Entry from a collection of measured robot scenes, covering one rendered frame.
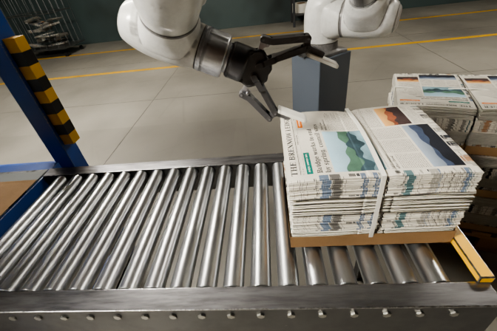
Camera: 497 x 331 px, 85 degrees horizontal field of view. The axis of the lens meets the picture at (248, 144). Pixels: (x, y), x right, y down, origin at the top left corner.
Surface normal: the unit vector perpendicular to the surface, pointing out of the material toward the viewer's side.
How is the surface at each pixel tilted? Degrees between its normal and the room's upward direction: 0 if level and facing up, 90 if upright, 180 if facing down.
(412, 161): 1
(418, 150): 2
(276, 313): 90
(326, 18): 84
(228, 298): 0
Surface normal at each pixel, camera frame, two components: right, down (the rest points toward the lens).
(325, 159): -0.11, -0.81
